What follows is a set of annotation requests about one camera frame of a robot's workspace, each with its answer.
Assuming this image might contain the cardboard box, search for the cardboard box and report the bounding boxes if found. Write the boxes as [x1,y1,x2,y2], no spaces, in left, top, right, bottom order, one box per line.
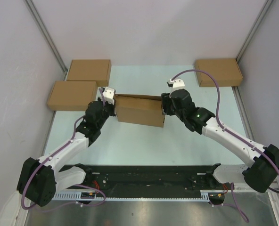
[47,81,98,112]
[66,59,112,87]
[115,94,165,128]
[194,58,243,87]

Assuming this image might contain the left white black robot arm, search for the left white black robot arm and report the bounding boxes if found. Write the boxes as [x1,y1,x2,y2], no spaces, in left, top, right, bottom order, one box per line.
[17,99,115,210]

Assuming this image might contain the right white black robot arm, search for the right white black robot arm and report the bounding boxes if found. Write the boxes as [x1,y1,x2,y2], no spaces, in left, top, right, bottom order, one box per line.
[161,89,279,193]

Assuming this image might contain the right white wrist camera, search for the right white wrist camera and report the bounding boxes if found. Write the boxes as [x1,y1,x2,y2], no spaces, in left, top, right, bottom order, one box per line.
[167,79,185,92]

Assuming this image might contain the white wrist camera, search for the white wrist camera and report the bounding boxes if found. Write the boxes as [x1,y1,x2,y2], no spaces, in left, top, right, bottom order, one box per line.
[99,87,116,105]
[167,79,185,92]

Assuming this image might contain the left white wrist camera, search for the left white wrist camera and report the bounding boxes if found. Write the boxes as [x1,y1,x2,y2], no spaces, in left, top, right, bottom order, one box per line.
[99,87,116,105]

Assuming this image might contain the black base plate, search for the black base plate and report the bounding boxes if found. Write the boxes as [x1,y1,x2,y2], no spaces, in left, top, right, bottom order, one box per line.
[59,164,239,197]

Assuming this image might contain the left aluminium corner post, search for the left aluminium corner post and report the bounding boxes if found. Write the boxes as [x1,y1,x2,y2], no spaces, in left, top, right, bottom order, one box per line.
[24,0,67,73]

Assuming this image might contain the aluminium corner post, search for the aluminium corner post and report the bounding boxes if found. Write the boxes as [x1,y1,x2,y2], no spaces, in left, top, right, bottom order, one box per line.
[236,0,276,64]
[24,0,67,73]

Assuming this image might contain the white slotted cable duct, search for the white slotted cable duct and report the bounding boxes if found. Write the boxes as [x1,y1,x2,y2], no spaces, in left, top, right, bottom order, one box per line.
[54,190,212,202]

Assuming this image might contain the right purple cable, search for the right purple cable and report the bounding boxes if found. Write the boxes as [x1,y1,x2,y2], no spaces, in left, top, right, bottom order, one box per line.
[169,69,279,223]

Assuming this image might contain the purple cable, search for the purple cable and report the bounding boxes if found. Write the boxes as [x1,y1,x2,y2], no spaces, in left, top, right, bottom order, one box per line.
[169,69,279,223]
[20,88,107,210]

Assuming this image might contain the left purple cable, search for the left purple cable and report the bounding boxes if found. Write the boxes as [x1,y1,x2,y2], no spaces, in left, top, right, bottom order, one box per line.
[20,88,107,210]

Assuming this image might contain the right aluminium corner post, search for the right aluminium corner post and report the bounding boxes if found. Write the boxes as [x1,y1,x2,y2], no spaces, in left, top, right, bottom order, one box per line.
[236,0,276,64]

